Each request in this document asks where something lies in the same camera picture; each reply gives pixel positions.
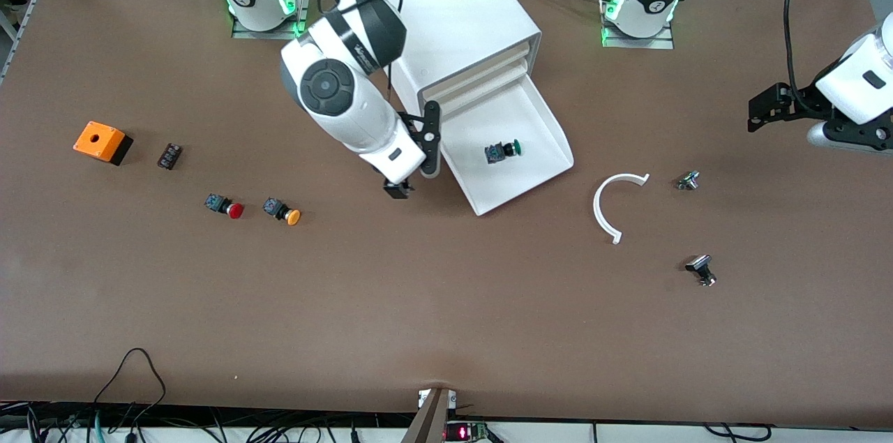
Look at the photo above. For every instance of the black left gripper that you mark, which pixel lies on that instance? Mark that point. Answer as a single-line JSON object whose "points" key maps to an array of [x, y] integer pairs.
{"points": [[802, 99]]}

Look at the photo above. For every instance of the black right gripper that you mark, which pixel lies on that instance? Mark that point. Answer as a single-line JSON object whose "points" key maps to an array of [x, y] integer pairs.
{"points": [[395, 188]]}

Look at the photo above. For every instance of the green mushroom push button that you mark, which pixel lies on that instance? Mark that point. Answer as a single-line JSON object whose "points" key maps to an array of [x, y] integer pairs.
{"points": [[499, 153]]}

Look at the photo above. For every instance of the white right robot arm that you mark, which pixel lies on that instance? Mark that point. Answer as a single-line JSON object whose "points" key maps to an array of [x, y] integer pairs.
{"points": [[356, 122]]}

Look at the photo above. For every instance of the orange mushroom push button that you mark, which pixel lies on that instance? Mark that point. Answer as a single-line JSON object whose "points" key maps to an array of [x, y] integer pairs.
{"points": [[281, 211]]}

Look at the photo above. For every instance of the red mushroom push button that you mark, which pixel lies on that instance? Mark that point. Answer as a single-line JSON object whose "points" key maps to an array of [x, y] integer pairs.
{"points": [[223, 206]]}

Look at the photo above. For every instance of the white curved plastic arc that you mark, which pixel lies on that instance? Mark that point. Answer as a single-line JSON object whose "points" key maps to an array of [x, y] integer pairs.
{"points": [[597, 209]]}

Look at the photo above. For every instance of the black terminal block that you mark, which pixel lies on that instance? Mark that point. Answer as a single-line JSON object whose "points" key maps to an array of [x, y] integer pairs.
{"points": [[169, 155]]}

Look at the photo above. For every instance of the device with red display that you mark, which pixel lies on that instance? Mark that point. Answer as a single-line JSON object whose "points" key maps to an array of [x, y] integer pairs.
{"points": [[464, 432]]}

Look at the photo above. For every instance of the orange box with hole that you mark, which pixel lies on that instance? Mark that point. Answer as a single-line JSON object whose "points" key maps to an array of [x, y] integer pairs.
{"points": [[101, 143]]}

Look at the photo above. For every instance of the small silver switch part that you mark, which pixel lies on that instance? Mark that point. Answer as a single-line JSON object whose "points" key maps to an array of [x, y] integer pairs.
{"points": [[688, 181]]}

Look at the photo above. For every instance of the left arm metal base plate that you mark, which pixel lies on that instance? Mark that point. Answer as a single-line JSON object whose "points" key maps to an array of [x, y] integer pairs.
{"points": [[638, 43]]}

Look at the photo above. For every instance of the black knob switch part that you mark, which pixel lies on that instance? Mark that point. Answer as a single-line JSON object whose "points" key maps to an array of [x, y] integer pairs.
{"points": [[700, 267]]}

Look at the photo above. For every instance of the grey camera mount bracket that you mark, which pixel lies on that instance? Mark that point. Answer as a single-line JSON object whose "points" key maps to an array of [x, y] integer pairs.
{"points": [[432, 422]]}

